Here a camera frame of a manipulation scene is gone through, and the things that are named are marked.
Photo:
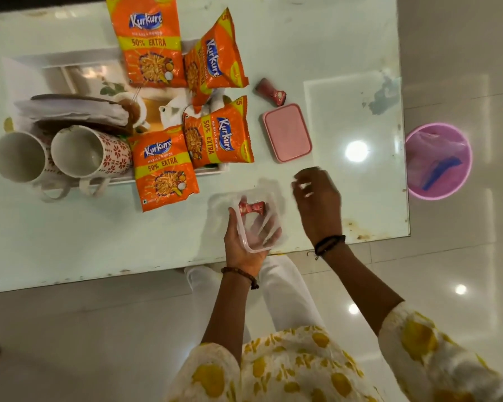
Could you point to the person's right hand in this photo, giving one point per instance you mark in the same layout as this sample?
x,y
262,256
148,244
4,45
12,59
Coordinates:
x,y
320,209

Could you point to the person's left hand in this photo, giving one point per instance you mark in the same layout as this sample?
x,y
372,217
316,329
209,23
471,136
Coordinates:
x,y
239,253

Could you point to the person's left thumb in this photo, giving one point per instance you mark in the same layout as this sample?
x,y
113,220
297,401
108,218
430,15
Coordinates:
x,y
234,221

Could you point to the person's right fingers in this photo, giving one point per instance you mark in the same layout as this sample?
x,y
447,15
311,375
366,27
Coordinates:
x,y
302,184

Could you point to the clear plastic container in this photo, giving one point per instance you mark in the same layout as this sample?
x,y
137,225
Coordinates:
x,y
258,223

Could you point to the person's right forearm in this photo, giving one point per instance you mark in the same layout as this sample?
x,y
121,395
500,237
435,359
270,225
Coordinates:
x,y
360,284

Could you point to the person's left forearm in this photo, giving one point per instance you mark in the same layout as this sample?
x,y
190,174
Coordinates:
x,y
228,309

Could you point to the red wrapped candy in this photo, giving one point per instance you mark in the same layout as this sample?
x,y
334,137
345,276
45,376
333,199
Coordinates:
x,y
270,92
253,208

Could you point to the pink container lid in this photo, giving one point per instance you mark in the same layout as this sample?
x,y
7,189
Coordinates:
x,y
287,133

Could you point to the black wrist thread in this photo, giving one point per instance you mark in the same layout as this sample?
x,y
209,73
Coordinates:
x,y
329,243

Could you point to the orange snack packet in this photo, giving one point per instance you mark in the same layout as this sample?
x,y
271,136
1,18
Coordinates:
x,y
151,41
164,169
218,136
216,58

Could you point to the white trousers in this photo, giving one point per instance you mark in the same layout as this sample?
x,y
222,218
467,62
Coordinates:
x,y
285,293

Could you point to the white ceramic creamer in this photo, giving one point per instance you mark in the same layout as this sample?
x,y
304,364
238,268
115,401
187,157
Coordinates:
x,y
172,112

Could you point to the clear plastic bin liner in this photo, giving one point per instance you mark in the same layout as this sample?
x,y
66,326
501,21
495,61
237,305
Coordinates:
x,y
427,156

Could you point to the pink waste bin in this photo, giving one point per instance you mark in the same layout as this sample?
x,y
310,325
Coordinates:
x,y
440,192

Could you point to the blue plastic scrap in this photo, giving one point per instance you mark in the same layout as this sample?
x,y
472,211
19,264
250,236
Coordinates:
x,y
441,171

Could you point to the brown rimmed ceramic bowl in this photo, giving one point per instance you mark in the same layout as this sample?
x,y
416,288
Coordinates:
x,y
128,112

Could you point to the white mug red floral print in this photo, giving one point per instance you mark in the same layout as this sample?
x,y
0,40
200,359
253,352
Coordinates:
x,y
88,152
19,156

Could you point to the white yellow floral tunic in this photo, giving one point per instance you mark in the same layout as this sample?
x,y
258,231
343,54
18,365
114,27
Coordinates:
x,y
301,368

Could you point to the folded white paper napkins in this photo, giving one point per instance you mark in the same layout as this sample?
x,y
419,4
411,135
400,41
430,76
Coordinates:
x,y
73,112

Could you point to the white serving tray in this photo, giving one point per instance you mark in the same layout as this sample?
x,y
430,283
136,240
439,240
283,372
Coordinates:
x,y
46,71

